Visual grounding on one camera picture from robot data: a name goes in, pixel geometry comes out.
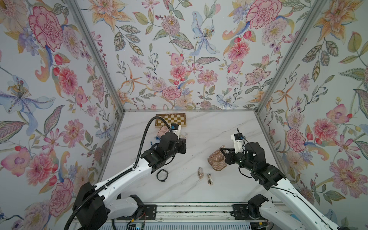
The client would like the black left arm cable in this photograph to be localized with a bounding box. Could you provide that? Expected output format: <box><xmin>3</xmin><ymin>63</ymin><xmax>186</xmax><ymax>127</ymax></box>
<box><xmin>64</xmin><ymin>116</ymin><xmax>173</xmax><ymax>230</ymax></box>

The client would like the brown striped cloth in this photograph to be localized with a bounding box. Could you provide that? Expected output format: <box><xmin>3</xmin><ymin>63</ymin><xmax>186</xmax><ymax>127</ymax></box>
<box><xmin>208</xmin><ymin>146</ymin><xmax>227</xmax><ymax>171</ymax></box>

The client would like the blue translucent wristwatch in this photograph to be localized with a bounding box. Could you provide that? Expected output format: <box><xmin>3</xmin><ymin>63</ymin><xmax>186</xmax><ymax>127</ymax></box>
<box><xmin>150</xmin><ymin>137</ymin><xmax>160</xmax><ymax>146</ymax></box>

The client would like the black band wristwatch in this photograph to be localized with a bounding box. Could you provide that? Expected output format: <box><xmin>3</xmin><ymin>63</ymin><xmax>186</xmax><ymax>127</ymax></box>
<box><xmin>156</xmin><ymin>169</ymin><xmax>169</xmax><ymax>183</ymax></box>

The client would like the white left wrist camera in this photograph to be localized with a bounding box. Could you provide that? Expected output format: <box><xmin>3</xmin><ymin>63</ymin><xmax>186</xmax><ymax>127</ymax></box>
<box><xmin>171</xmin><ymin>123</ymin><xmax>182</xmax><ymax>139</ymax></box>

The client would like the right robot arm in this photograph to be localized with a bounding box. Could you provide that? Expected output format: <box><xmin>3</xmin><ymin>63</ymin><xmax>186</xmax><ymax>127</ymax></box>
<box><xmin>220</xmin><ymin>141</ymin><xmax>341</xmax><ymax>230</ymax></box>

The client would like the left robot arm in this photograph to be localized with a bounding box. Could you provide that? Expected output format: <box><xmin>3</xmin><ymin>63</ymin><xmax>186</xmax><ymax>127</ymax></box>
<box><xmin>64</xmin><ymin>132</ymin><xmax>186</xmax><ymax>230</ymax></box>

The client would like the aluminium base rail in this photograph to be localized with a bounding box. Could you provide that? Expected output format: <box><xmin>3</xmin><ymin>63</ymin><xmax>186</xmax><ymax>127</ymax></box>
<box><xmin>99</xmin><ymin>202</ymin><xmax>280</xmax><ymax>230</ymax></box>

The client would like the wooden chessboard box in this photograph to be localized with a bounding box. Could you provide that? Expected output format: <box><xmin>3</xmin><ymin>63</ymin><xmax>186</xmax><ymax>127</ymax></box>
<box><xmin>156</xmin><ymin>113</ymin><xmax>187</xmax><ymax>127</ymax></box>

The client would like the pink toy music box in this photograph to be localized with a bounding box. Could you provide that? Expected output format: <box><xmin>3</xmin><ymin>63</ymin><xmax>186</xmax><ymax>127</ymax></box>
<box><xmin>157</xmin><ymin>126</ymin><xmax>170</xmax><ymax>139</ymax></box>

